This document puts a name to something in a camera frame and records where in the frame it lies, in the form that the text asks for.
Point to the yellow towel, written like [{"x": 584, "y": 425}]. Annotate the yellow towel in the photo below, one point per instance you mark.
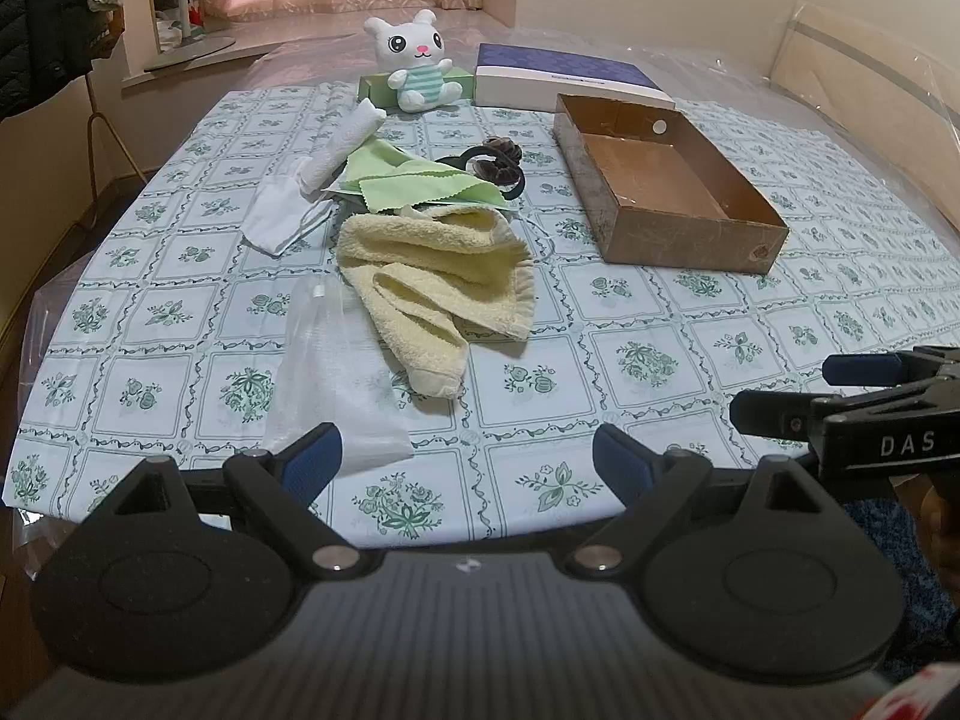
[{"x": 420, "y": 247}]

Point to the black puffer jacket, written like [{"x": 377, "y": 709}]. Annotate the black puffer jacket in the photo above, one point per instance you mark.
[{"x": 45, "y": 15}]

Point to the brown hair scrunchie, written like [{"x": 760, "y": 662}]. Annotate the brown hair scrunchie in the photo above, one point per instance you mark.
[{"x": 495, "y": 165}]

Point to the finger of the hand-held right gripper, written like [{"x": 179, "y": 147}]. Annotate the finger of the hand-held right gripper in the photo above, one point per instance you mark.
[
  {"x": 862, "y": 370},
  {"x": 772, "y": 415}
]

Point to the brown cardboard box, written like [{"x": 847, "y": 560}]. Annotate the brown cardboard box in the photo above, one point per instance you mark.
[{"x": 675, "y": 247}]

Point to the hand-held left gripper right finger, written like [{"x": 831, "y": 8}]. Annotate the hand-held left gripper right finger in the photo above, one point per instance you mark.
[{"x": 622, "y": 461}]

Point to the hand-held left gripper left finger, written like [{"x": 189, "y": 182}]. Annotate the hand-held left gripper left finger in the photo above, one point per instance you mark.
[{"x": 311, "y": 459}]

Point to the red and white cloth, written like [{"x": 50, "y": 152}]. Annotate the red and white cloth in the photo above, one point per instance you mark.
[{"x": 915, "y": 697}]

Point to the clear plastic bag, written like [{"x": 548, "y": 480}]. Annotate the clear plastic bag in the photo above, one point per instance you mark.
[{"x": 330, "y": 390}]

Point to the green box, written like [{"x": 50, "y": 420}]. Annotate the green box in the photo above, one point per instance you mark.
[{"x": 459, "y": 82}]

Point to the white standing fan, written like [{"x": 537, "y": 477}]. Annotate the white standing fan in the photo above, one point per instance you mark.
[{"x": 187, "y": 52}]

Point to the white plush toy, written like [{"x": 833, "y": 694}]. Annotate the white plush toy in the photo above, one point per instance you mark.
[{"x": 412, "y": 52}]

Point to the purple and white box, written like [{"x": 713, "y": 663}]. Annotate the purple and white box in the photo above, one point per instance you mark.
[{"x": 555, "y": 64}]

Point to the brass coat stand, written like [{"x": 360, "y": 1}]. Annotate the brass coat stand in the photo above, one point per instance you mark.
[{"x": 91, "y": 101}]

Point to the blue rug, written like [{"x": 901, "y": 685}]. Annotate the blue rug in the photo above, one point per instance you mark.
[{"x": 885, "y": 532}]

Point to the white face mask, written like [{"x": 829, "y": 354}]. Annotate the white face mask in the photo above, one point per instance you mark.
[{"x": 274, "y": 214}]

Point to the person's right hand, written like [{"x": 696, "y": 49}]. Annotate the person's right hand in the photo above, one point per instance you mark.
[{"x": 941, "y": 540}]

